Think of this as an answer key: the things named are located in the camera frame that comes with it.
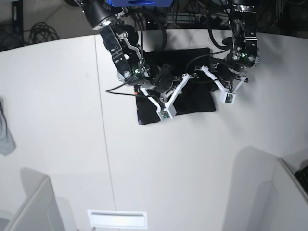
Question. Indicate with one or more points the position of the grey cloth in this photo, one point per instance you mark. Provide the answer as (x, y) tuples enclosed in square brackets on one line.
[(7, 143)]

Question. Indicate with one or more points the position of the black keyboard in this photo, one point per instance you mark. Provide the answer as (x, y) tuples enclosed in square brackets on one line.
[(301, 176)]

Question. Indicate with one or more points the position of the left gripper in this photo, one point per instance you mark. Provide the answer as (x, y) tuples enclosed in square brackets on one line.
[(225, 75)]

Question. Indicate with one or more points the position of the black T-shirt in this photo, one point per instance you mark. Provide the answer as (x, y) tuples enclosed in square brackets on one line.
[(195, 97)]

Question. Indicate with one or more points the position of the blue box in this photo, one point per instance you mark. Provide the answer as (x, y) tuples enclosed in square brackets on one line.
[(145, 3)]

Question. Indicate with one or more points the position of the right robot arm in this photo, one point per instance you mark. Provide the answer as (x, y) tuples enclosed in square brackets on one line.
[(126, 46)]

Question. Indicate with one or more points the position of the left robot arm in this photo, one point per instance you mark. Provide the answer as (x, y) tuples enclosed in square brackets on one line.
[(242, 45)]

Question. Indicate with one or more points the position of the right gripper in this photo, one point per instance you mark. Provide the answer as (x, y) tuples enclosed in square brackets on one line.
[(160, 81)]

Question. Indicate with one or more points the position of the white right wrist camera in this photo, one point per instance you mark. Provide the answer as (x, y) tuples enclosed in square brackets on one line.
[(165, 102)]

